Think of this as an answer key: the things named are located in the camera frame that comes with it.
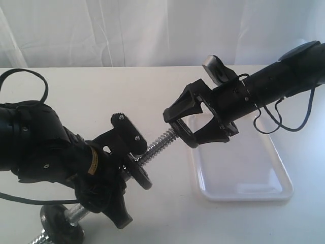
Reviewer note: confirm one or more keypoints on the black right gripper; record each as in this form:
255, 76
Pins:
228, 102

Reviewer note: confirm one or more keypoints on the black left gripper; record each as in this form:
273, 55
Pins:
97, 181

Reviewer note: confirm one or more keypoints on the black weight plate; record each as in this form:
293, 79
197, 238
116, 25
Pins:
184, 132
57, 227
138, 173

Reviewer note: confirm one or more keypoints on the chrome dumbbell bar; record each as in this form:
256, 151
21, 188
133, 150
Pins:
78, 211

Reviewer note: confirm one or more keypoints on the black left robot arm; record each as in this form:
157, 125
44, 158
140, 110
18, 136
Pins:
36, 147

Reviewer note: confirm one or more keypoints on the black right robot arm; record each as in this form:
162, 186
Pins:
297, 71

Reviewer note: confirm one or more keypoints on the white rectangular tray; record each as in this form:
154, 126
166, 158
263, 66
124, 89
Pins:
247, 168

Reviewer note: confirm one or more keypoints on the white backdrop curtain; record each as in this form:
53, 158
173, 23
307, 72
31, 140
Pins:
154, 33

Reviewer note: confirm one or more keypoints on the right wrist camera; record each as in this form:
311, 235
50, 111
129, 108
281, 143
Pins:
217, 71

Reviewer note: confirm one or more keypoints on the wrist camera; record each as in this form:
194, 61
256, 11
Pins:
217, 71
131, 137

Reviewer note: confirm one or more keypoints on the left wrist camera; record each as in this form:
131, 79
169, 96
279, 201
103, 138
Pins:
131, 137

